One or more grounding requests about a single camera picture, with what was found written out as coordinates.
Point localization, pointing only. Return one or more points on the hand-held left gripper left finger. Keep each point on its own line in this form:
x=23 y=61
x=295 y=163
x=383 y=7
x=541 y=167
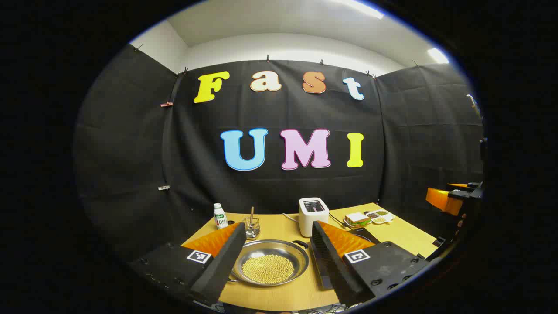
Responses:
x=226 y=261

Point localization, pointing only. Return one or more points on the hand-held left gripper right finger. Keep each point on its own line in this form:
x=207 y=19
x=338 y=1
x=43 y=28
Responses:
x=333 y=266

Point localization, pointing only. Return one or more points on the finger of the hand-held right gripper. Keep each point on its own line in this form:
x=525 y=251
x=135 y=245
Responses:
x=442 y=199

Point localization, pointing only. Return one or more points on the black induction cooktop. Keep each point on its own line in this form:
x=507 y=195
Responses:
x=367 y=236

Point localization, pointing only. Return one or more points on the pile of soybeans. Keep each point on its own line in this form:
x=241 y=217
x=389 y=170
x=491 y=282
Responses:
x=268 y=269

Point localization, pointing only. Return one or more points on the white green drink bottle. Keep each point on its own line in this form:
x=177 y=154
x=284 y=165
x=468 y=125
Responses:
x=220 y=217

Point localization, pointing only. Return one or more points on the sandwich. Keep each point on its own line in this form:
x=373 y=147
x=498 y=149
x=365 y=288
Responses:
x=357 y=219

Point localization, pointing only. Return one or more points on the white toaster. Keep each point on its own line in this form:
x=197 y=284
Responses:
x=310 y=218

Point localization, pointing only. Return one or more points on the white divided dish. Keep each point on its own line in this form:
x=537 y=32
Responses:
x=380 y=216

